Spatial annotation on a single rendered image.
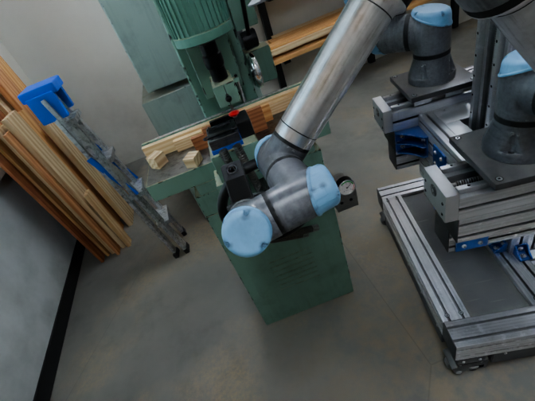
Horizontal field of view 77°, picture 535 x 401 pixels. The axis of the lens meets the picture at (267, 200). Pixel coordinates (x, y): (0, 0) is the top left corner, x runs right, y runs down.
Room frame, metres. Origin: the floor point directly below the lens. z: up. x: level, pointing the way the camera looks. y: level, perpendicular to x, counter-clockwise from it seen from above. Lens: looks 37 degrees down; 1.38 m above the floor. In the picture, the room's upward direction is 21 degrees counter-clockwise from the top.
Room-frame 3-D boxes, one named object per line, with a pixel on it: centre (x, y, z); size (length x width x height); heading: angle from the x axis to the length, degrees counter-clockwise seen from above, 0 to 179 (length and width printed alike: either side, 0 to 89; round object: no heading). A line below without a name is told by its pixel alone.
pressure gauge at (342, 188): (0.87, -0.26, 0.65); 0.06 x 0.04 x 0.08; 90
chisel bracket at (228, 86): (1.10, 0.00, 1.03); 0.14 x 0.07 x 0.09; 0
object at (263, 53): (1.27, -0.16, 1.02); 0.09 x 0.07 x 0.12; 90
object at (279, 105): (1.08, -0.05, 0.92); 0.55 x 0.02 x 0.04; 90
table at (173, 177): (0.97, 0.03, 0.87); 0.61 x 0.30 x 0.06; 90
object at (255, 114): (1.00, 0.01, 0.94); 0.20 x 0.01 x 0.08; 90
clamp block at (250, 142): (0.89, 0.03, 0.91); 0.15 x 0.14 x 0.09; 90
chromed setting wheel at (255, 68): (1.21, -0.13, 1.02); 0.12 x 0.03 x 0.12; 0
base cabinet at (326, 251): (1.20, 0.00, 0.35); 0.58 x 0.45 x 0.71; 0
